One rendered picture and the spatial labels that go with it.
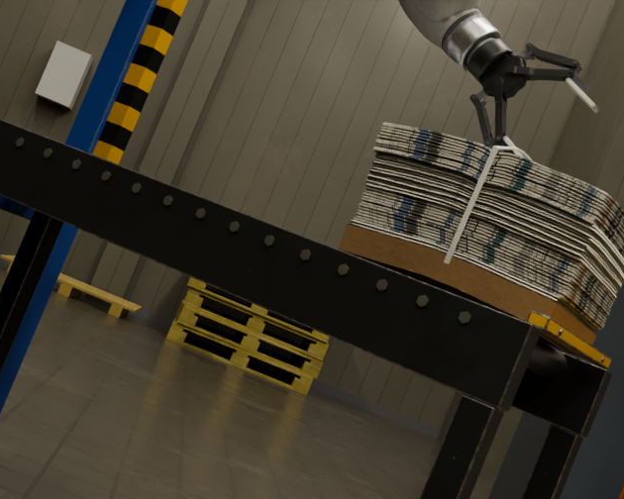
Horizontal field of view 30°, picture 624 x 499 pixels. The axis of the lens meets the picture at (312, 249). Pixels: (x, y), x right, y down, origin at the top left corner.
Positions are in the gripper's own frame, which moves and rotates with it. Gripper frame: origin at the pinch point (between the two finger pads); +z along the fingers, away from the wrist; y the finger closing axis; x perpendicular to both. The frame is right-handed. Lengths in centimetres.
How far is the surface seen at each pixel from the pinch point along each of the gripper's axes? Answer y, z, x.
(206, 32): 138, -551, -636
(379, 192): 26.9, -7.4, 14.6
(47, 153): 63, -46, 33
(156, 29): 50, -104, -37
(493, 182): 12.5, 4.8, 15.3
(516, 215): 13.3, 11.1, 15.1
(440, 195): 19.9, 0.3, 15.1
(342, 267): 35.7, 5.9, 32.3
